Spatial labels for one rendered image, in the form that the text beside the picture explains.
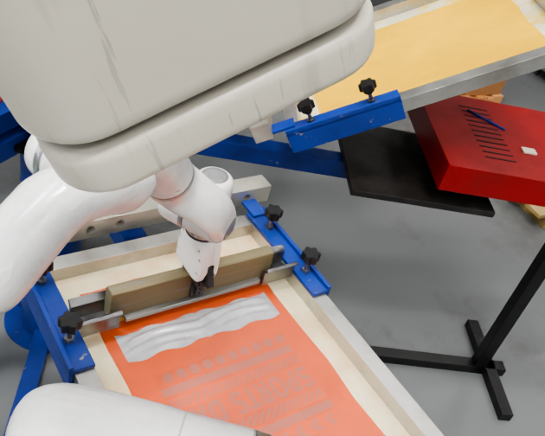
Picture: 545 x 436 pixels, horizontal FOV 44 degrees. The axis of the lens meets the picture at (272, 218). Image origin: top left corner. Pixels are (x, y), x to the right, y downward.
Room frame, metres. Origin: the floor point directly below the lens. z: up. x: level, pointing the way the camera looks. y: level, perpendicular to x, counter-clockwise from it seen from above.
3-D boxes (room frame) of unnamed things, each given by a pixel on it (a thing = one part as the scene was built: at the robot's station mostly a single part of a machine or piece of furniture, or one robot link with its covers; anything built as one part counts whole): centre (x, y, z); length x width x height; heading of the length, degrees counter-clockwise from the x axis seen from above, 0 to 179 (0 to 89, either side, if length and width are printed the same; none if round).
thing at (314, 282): (1.23, -0.05, 0.97); 0.30 x 0.05 x 0.07; 43
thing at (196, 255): (1.01, 0.12, 1.12); 0.10 x 0.08 x 0.11; 43
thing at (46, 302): (0.85, 0.36, 0.97); 0.30 x 0.05 x 0.07; 43
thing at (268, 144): (1.79, 0.05, 0.91); 1.34 x 0.41 x 0.08; 103
